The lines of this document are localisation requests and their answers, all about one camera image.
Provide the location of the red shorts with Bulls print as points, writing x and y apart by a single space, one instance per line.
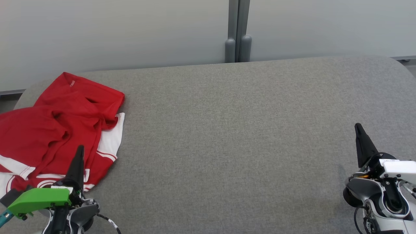
29 136

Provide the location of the grey partition frame rail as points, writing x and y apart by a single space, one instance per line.
404 58
13 92

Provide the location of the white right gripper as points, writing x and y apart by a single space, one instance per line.
399 169

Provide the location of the red and white jersey shirt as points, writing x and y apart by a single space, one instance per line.
94 91

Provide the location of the grey double partition post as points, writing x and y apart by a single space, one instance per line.
242 19

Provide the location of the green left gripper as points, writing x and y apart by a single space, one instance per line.
42 198

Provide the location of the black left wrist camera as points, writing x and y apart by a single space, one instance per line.
13 196

